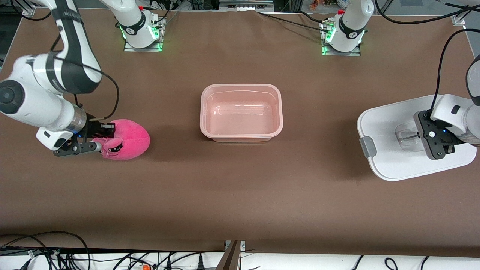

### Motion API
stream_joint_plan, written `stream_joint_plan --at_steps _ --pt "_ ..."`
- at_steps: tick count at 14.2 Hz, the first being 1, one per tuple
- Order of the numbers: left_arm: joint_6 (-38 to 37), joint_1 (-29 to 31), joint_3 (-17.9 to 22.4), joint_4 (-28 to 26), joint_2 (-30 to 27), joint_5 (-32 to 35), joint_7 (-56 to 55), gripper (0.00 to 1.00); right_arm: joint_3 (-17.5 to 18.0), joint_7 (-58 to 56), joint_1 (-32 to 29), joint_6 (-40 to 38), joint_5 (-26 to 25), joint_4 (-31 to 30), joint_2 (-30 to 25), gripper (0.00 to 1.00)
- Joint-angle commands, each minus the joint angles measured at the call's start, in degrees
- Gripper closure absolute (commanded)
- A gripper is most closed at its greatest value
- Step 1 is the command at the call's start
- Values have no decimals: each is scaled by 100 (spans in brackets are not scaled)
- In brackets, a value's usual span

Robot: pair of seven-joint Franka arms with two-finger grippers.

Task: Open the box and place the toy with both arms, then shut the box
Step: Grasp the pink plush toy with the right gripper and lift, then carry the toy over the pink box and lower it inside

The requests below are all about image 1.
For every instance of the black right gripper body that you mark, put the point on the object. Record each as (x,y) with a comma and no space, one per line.
(93,128)

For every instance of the pink plush toy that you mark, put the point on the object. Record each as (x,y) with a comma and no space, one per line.
(131,140)

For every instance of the white box lid grey clips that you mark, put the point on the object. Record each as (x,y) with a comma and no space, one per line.
(390,165)

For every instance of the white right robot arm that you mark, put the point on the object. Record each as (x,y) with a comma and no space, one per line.
(37,101)

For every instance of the metal base plate right arm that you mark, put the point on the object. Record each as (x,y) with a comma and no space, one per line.
(129,48)

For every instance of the metal base plate left arm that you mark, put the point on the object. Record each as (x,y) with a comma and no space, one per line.
(352,53)

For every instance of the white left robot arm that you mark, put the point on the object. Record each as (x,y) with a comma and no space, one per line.
(350,33)

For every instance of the translucent pink plastic box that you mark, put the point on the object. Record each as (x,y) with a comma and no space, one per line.
(240,116)

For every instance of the aluminium corner profile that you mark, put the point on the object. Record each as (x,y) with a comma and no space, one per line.
(28,12)
(459,20)

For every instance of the brown table cover sheet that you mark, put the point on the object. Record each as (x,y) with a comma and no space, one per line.
(240,195)

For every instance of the black power plug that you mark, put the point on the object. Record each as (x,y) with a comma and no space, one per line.
(200,264)

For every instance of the orange background figure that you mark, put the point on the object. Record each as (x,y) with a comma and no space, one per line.
(315,4)

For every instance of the black table edge rail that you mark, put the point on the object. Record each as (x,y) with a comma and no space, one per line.
(112,250)

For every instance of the small metal bracket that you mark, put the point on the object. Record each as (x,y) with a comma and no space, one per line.
(243,244)

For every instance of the aluminium profile post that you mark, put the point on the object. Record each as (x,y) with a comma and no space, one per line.
(230,258)

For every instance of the aluminium frame bar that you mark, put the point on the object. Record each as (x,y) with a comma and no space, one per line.
(245,4)

